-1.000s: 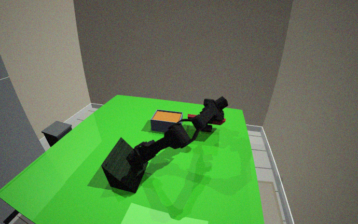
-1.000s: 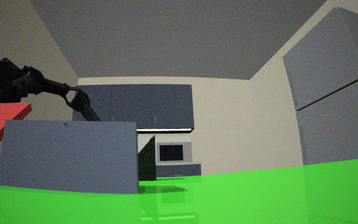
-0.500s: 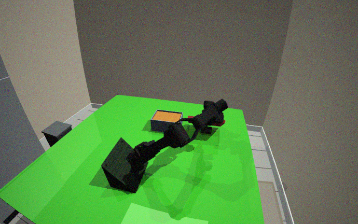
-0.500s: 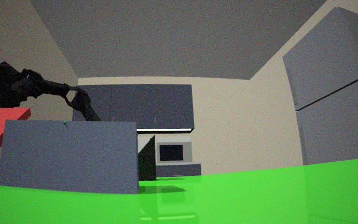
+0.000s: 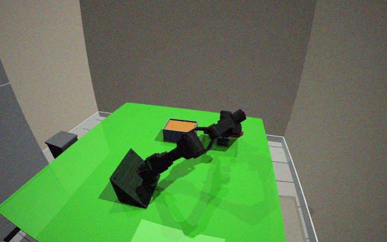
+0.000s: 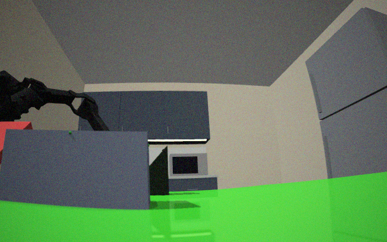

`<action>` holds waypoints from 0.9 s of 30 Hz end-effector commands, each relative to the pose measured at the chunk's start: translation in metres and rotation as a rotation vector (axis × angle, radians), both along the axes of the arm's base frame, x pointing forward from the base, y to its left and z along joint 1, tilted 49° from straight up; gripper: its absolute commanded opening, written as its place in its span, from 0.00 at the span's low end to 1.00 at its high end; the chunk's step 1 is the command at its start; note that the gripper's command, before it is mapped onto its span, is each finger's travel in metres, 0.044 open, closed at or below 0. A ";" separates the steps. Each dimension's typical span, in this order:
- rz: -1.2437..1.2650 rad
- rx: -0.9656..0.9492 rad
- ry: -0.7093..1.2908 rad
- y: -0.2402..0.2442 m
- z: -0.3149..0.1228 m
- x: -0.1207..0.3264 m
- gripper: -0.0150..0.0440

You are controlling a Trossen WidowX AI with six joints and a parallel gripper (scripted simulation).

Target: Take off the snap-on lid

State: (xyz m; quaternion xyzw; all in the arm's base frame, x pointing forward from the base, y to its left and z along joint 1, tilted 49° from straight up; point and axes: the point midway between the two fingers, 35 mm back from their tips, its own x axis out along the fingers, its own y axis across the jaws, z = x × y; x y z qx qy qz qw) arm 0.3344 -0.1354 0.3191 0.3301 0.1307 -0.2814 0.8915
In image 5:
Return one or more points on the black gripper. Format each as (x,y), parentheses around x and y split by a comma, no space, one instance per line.
(223,141)

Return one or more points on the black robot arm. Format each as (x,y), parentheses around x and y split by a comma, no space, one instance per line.
(190,146)

